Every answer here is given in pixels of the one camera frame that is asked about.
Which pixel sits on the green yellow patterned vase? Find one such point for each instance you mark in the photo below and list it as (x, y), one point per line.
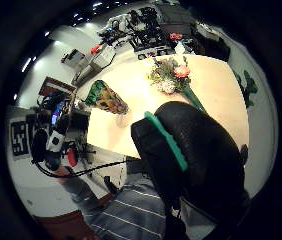
(109, 98)

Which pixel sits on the black bag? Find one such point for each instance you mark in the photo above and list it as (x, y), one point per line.
(214, 45)

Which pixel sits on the lit blue screen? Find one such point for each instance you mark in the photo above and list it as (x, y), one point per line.
(55, 115)

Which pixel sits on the green plant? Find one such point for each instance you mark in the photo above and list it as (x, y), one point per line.
(249, 87)

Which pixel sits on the white marker cube on left glove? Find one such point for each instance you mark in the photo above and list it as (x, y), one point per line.
(19, 138)

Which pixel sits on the the person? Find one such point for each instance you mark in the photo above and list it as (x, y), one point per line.
(131, 213)

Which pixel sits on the brown framed board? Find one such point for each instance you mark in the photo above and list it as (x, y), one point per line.
(56, 86)

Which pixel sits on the flower bouquet with orange bloom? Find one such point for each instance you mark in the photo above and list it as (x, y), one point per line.
(172, 75)

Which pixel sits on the white desk unit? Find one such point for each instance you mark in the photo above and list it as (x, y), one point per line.
(97, 61)

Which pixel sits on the red flower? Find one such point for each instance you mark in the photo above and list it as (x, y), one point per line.
(175, 36)

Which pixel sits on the black equipment rack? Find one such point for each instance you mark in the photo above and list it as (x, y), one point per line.
(147, 28)

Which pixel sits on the red object on desk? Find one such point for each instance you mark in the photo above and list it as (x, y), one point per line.
(95, 49)

